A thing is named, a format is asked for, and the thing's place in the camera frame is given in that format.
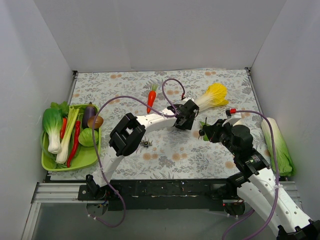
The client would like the orange toy carrot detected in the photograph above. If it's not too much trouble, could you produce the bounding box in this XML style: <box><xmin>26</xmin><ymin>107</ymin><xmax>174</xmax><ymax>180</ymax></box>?
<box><xmin>146</xmin><ymin>84</ymin><xmax>158</xmax><ymax>114</ymax></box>

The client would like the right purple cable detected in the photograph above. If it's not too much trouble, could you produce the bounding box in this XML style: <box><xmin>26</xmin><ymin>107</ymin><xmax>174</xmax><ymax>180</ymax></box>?
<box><xmin>221</xmin><ymin>108</ymin><xmax>280</xmax><ymax>240</ymax></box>

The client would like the floral tablecloth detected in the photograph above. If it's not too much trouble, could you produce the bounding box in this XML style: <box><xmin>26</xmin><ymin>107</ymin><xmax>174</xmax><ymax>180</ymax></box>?
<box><xmin>46</xmin><ymin>68</ymin><xmax>272</xmax><ymax>181</ymax></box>

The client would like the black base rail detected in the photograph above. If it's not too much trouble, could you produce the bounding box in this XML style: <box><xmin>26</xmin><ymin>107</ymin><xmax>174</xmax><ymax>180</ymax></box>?
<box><xmin>77</xmin><ymin>176</ymin><xmax>250</xmax><ymax>216</ymax></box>

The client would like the green plastic tray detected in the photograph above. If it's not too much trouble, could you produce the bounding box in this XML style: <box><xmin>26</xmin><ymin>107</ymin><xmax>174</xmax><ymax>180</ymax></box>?
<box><xmin>40</xmin><ymin>104</ymin><xmax>101</xmax><ymax>172</ymax></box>

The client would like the black key bunch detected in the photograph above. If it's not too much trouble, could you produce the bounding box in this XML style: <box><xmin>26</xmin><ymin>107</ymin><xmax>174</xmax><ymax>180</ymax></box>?
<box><xmin>198</xmin><ymin>117</ymin><xmax>211</xmax><ymax>142</ymax></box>

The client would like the red chili pepper toy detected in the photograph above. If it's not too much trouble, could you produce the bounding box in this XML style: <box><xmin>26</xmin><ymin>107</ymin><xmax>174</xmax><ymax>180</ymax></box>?
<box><xmin>66</xmin><ymin>120</ymin><xmax>81</xmax><ymax>168</ymax></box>

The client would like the green leafy lettuce toy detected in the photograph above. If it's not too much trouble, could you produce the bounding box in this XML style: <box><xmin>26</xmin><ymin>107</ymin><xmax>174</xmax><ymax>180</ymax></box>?
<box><xmin>50</xmin><ymin>101</ymin><xmax>70</xmax><ymax>118</ymax></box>

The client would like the bok choy toy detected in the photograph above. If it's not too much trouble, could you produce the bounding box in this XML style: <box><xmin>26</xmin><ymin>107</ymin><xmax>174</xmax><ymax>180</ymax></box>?
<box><xmin>42</xmin><ymin>108</ymin><xmax>63</xmax><ymax>154</ymax></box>

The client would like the yellow napa cabbage toy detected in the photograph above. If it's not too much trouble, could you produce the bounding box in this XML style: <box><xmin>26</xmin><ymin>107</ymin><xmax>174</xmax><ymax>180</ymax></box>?
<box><xmin>194</xmin><ymin>83</ymin><xmax>229</xmax><ymax>112</ymax></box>

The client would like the celery stalk toy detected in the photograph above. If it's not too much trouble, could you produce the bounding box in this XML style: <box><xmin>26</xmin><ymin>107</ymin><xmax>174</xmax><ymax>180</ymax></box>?
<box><xmin>55</xmin><ymin>105</ymin><xmax>80</xmax><ymax>164</ymax></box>

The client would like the purple eggplant toy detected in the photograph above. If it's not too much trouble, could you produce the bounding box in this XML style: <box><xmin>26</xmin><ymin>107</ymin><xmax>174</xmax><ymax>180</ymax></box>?
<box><xmin>82</xmin><ymin>102</ymin><xmax>97</xmax><ymax>129</ymax></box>

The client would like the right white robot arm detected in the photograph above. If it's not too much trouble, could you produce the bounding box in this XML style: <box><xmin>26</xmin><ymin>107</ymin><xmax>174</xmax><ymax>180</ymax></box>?
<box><xmin>199</xmin><ymin>119</ymin><xmax>320</xmax><ymax>240</ymax></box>

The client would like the green round cabbage toy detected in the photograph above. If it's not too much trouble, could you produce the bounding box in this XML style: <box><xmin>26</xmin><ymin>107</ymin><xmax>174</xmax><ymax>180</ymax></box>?
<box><xmin>78</xmin><ymin>128</ymin><xmax>99</xmax><ymax>147</ymax></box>

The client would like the large green napa cabbage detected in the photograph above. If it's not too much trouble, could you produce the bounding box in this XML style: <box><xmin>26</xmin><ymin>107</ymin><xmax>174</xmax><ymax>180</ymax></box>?
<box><xmin>261</xmin><ymin>117</ymin><xmax>296</xmax><ymax>177</ymax></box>

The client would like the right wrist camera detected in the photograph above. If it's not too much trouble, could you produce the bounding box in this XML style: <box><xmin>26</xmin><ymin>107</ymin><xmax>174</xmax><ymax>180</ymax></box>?
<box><xmin>222</xmin><ymin>108</ymin><xmax>242</xmax><ymax>126</ymax></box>

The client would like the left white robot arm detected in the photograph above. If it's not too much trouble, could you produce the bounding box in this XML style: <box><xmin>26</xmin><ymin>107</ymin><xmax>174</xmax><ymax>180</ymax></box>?
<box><xmin>86</xmin><ymin>98</ymin><xmax>200</xmax><ymax>200</ymax></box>

